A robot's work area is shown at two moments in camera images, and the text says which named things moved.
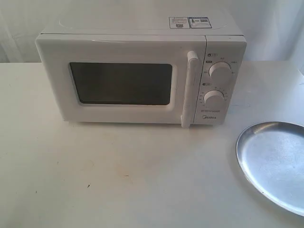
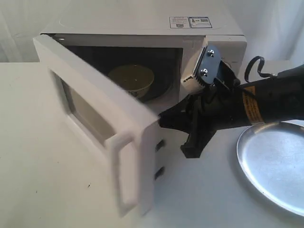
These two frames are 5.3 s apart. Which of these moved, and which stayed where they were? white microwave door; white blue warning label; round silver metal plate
Moved: white microwave door
Stayed: round silver metal plate; white blue warning label
